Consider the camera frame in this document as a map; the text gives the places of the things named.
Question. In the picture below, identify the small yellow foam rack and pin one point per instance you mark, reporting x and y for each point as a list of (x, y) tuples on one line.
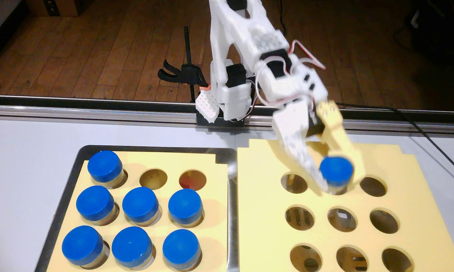
[(215, 226)]

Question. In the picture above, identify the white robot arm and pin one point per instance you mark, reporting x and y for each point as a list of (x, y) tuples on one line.
[(219, 37)]

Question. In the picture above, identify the red support under rack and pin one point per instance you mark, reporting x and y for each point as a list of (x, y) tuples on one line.
[(191, 184)]

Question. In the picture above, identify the aluminium table rail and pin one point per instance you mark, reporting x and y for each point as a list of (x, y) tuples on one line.
[(60, 111)]

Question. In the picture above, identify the black bar clamp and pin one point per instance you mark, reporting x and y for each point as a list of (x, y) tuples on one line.
[(188, 73)]

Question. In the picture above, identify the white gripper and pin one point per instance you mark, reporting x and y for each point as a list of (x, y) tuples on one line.
[(291, 121)]

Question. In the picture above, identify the black bag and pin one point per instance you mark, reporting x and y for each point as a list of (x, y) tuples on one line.
[(438, 30)]

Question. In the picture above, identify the metal tray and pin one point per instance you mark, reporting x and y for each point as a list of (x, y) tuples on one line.
[(233, 226)]

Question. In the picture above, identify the large yellow foam rack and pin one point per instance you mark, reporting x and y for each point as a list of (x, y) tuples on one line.
[(257, 241)]

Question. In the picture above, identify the blue capped test tube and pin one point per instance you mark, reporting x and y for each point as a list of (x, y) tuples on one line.
[(182, 249), (185, 206), (132, 247), (105, 166), (336, 172), (95, 203), (83, 245), (140, 204)]

